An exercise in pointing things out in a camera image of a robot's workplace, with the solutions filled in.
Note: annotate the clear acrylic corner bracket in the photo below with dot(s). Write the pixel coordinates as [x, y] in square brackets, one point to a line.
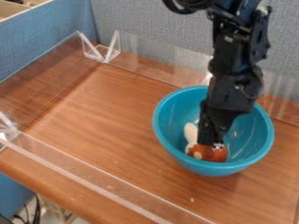
[100, 53]

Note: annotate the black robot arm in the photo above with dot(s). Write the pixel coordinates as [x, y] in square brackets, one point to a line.
[240, 45]

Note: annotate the clear acrylic barrier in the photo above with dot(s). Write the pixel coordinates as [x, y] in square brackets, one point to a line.
[183, 67]
[129, 196]

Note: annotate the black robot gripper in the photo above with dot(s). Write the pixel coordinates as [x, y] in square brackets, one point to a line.
[230, 99]

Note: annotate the blue partition panel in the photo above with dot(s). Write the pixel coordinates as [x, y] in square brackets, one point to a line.
[33, 32]

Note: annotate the clear acrylic front barrier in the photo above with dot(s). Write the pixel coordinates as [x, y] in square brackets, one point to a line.
[129, 196]

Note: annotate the blue plastic bowl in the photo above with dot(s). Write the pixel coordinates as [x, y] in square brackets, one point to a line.
[248, 140]

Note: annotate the brown and white toy mushroom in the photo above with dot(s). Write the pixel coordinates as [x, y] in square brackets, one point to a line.
[211, 153]

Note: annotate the clear acrylic back barrier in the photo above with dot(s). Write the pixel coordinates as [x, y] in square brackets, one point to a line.
[183, 67]

